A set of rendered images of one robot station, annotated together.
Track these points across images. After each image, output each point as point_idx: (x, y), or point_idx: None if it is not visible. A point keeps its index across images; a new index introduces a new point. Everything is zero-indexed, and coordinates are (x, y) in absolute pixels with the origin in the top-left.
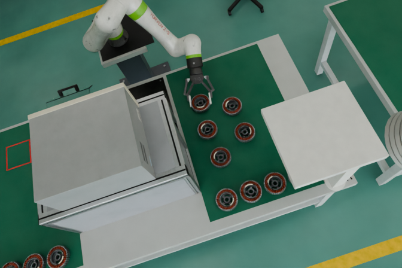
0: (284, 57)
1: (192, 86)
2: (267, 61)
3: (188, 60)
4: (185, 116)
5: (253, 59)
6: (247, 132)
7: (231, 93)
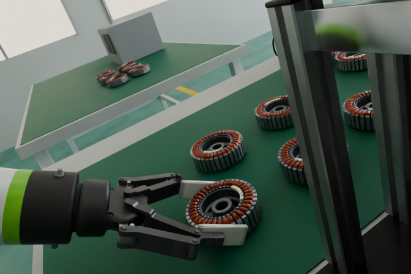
0: (98, 146)
1: (158, 214)
2: (99, 160)
3: (35, 197)
4: (293, 243)
5: (85, 177)
6: (278, 106)
7: (178, 173)
